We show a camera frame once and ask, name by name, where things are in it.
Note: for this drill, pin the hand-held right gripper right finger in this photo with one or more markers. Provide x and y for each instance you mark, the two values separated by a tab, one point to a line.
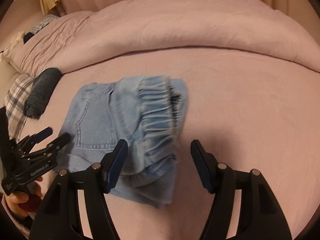
201	167

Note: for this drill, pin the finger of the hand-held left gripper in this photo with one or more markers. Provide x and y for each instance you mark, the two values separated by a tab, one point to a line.
42	135
61	141

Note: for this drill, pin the light blue denim pants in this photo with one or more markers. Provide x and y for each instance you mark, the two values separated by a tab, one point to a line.
100	117

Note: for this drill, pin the blue checked cloth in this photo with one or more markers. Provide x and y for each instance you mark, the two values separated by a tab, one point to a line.
45	22

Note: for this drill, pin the pink bed sheet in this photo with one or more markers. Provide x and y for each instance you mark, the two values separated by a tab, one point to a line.
250	105

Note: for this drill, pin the plaid pillow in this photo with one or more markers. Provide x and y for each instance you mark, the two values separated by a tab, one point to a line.
17	95

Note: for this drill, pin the white frilly cloth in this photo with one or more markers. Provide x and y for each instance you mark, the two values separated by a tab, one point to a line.
15	40

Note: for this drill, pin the person's left hand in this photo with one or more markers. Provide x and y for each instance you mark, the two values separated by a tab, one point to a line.
16	201

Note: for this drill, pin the dark blue rolled cloth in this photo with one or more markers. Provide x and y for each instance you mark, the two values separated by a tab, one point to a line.
42	90

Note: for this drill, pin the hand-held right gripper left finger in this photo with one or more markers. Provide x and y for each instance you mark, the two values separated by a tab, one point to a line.
117	165

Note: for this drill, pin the pink duvet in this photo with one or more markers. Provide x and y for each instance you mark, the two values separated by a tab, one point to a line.
175	25

